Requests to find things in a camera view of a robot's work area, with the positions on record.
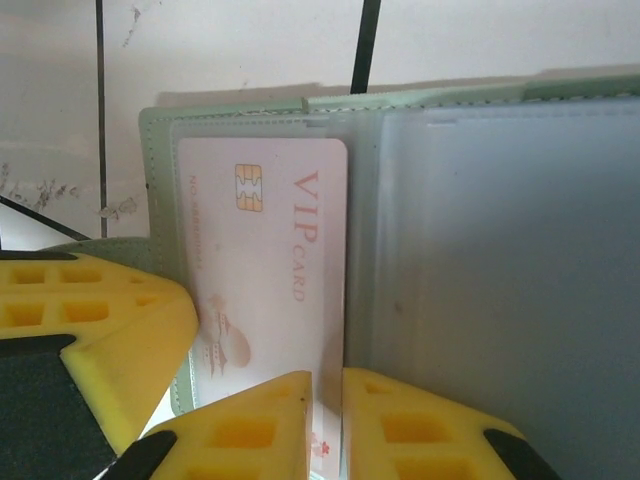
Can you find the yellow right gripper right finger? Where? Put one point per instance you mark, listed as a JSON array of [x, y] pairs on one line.
[[440, 440]]

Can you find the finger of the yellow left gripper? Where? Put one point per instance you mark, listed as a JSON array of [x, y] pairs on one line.
[[120, 287], [135, 345]]

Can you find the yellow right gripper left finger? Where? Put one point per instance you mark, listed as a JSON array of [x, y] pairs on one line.
[[250, 440]]

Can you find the pink VIP chip card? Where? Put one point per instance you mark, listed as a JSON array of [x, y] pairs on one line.
[[270, 260]]

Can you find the green card holder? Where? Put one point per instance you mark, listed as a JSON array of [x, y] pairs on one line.
[[500, 225]]

